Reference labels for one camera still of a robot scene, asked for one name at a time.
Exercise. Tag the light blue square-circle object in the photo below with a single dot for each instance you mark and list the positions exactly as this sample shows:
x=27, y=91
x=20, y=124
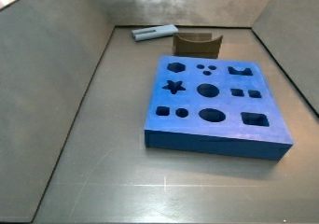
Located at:
x=154, y=32

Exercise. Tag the blue shape-sorting fixture block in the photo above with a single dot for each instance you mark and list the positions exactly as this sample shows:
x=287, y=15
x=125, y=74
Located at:
x=212, y=106

